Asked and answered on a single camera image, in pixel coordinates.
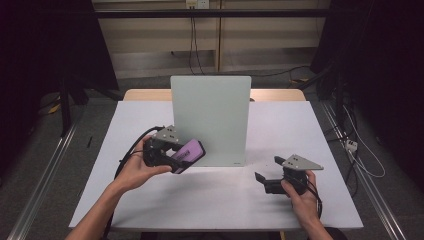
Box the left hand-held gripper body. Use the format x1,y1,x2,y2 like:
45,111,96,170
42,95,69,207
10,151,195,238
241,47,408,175
143,124,181,168

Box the person's left hand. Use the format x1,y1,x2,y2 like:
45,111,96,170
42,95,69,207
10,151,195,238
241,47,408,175
113,134,173,193

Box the white wall socket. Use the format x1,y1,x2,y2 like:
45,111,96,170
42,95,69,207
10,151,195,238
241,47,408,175
185,0,211,10

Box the white power strip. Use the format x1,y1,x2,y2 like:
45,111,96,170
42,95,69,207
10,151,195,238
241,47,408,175
344,139,359,154

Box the white whiteboard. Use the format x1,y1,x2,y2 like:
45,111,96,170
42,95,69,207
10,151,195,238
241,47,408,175
170,75,253,168

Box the white floor cable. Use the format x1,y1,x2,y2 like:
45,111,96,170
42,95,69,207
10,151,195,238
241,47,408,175
342,105,387,179

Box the dark curtain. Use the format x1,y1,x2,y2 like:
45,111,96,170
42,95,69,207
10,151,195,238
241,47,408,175
309,0,424,191
0,0,120,181

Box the black metal stand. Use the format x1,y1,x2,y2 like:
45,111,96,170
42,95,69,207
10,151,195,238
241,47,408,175
58,79,74,138

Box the purple whiteboard eraser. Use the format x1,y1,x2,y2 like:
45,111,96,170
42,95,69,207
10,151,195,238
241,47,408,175
170,139,207,175

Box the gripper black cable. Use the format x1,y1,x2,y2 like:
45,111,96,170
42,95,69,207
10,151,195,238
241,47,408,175
102,125,166,240
305,181,324,222

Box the black hanging cables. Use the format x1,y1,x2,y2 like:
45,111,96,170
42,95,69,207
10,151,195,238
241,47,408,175
187,16,206,76

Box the wooden table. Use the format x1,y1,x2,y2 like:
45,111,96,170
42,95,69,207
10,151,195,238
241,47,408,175
122,88,307,102

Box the black horizontal bar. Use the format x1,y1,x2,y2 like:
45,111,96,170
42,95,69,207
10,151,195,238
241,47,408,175
94,8,332,19

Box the person's right hand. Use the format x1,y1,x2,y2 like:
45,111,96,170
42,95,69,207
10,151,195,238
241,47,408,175
280,170,320,228

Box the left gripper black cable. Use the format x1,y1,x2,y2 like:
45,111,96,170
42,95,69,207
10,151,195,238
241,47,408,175
102,125,166,240

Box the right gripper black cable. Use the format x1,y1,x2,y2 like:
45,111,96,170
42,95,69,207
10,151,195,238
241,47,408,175
305,181,324,222

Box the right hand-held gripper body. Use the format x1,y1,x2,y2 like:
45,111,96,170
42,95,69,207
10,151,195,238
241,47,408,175
270,153,324,196

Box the metal floor rail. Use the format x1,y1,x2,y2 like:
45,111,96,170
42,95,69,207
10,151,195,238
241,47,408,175
320,100,408,240
6,109,86,240

